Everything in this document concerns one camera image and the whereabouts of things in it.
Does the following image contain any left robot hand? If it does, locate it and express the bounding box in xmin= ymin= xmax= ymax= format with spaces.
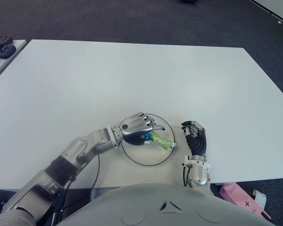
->
xmin=110 ymin=112 xmax=166 ymax=148

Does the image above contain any grey robot torso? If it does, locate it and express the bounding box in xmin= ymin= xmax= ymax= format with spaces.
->
xmin=58 ymin=183 xmax=270 ymax=226

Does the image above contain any white plate with black rim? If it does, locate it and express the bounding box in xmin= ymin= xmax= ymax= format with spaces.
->
xmin=121 ymin=113 xmax=176 ymax=168

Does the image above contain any white paper tag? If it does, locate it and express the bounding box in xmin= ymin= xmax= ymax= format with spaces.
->
xmin=252 ymin=189 xmax=267 ymax=210

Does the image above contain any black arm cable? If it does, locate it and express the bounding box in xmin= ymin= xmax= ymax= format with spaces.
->
xmin=183 ymin=164 xmax=190 ymax=187
xmin=60 ymin=153 xmax=101 ymax=210

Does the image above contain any pink cardboard box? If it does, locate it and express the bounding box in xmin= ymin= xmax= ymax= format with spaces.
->
xmin=219 ymin=183 xmax=272 ymax=220

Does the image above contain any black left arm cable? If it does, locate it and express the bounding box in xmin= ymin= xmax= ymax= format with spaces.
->
xmin=60 ymin=153 xmax=101 ymax=210

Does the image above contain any green snack packet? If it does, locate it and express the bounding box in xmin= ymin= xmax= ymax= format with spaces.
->
xmin=142 ymin=131 xmax=176 ymax=152

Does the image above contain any black game controller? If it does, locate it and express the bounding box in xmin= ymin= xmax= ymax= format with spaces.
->
xmin=0 ymin=44 xmax=17 ymax=59
xmin=0 ymin=35 xmax=14 ymax=47

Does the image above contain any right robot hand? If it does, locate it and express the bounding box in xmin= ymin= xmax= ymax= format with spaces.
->
xmin=181 ymin=120 xmax=208 ymax=157

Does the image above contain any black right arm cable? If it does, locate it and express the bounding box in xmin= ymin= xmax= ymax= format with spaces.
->
xmin=183 ymin=164 xmax=190 ymax=187

